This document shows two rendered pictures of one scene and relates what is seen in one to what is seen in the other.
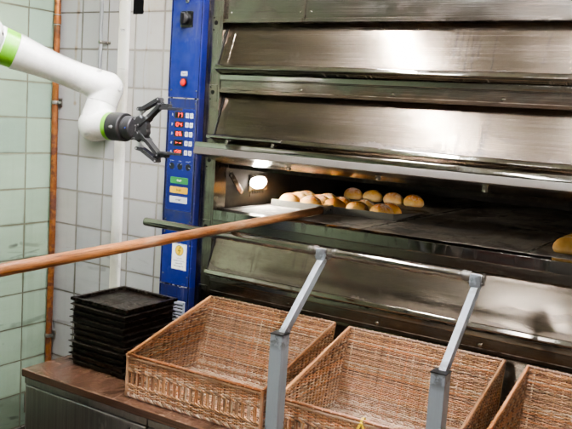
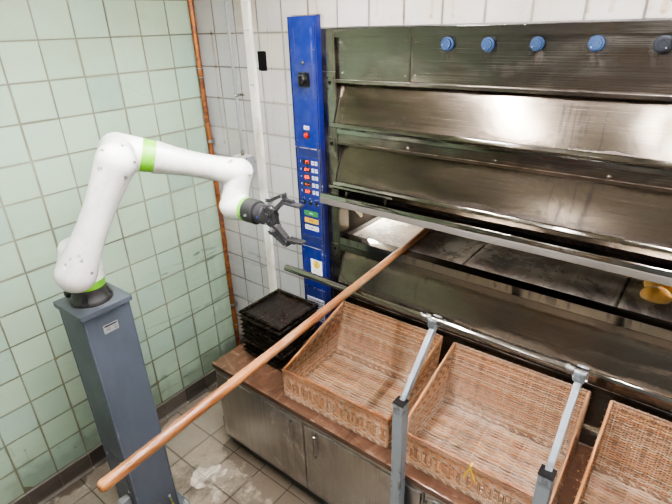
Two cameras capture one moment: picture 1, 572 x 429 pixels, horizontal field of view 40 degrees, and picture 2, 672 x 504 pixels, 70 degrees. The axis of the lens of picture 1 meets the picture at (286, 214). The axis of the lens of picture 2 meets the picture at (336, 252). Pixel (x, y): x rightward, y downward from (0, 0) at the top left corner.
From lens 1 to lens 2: 1.04 m
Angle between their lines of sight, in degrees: 19
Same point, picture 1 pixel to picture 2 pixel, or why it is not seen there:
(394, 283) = (492, 315)
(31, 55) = (167, 162)
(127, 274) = (280, 273)
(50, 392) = not seen: hidden behind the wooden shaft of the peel
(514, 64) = (626, 145)
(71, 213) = (235, 224)
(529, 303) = (617, 351)
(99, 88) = (232, 178)
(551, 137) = (658, 217)
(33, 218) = (208, 230)
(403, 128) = (504, 191)
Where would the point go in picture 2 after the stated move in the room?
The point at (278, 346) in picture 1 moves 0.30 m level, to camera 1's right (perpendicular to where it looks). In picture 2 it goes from (400, 414) to (491, 419)
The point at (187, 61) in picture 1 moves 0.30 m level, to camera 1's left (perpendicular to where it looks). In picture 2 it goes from (308, 117) to (243, 118)
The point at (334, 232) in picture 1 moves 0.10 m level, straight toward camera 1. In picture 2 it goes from (441, 269) to (441, 280)
